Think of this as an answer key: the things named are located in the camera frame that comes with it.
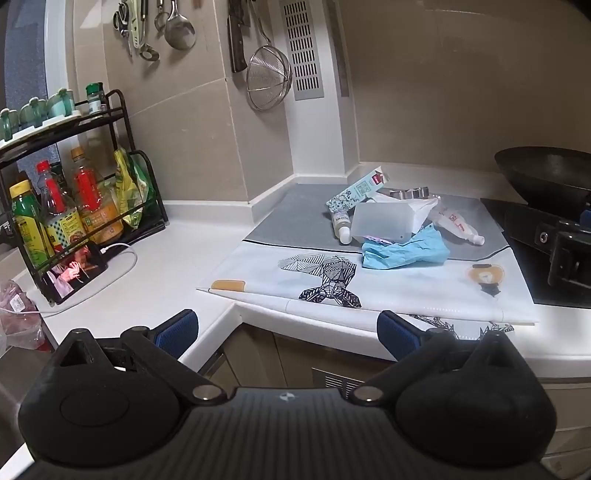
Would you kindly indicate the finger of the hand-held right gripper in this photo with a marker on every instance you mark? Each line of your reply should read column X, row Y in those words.
column 531, row 228

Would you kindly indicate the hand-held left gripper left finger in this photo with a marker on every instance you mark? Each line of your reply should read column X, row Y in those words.
column 178, row 331

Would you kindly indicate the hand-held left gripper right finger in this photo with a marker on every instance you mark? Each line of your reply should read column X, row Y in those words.
column 398, row 334

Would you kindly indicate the metal flower cookie cutter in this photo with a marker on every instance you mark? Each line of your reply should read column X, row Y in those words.
column 413, row 193

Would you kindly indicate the patterned pale blue carton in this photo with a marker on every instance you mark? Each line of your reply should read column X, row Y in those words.
column 353, row 191

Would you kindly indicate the black glass stove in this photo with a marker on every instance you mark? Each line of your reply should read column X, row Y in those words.
column 526, row 272

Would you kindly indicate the white printed mat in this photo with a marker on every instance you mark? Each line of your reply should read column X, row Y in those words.
column 415, row 290

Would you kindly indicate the black wok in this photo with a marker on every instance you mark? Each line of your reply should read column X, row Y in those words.
column 545, row 177

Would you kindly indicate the clear plastic bag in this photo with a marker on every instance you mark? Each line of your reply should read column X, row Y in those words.
column 455, row 224
column 422, row 210

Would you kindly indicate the crumpled blue cloth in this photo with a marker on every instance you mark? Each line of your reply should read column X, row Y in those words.
column 406, row 254

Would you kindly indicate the wooden cabinet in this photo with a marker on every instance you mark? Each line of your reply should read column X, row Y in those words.
column 286, row 355

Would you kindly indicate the translucent white plastic box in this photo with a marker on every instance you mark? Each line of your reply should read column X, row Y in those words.
column 378, row 221

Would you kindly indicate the smartphone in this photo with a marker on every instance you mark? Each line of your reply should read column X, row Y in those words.
column 76, row 272

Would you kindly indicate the small white bottle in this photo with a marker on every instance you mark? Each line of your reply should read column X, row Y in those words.
column 341, row 226

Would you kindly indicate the green yellow snack packet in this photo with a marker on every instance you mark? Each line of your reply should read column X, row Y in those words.
column 127, row 184

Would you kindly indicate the grey fabric mat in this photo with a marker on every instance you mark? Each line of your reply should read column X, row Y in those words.
column 295, row 217

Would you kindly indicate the red plastic bag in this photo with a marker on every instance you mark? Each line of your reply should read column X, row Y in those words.
column 16, row 309

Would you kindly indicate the red capped sauce bottle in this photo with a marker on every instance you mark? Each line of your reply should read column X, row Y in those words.
column 57, row 217

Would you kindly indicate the yellow capped green bottle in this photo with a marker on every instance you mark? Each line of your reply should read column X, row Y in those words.
column 27, row 226

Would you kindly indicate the white tray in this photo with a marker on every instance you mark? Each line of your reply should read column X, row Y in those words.
column 51, row 125

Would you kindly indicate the green capped spice jar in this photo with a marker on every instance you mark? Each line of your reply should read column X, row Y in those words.
column 95, row 98

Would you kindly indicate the green glass cup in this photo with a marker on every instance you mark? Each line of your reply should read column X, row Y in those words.
column 61, row 101
column 33, row 113
column 8, row 123

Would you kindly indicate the grey metal strip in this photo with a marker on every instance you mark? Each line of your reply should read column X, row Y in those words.
column 339, row 46

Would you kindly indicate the metal mesh strainer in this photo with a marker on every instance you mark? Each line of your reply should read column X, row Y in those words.
column 268, row 69

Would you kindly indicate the kitchen knife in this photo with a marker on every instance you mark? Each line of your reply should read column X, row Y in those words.
column 238, row 50

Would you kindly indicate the grey vent grille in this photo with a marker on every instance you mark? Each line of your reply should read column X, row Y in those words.
column 302, row 50

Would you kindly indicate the metal ladle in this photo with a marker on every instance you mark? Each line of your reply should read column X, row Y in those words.
column 180, row 34

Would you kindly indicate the small metal spoon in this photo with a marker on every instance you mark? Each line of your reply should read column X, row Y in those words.
column 160, row 21

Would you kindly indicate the window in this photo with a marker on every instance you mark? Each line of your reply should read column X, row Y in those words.
column 23, row 55

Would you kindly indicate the kitchen scissors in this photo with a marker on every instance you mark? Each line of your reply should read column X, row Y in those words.
column 123, row 16

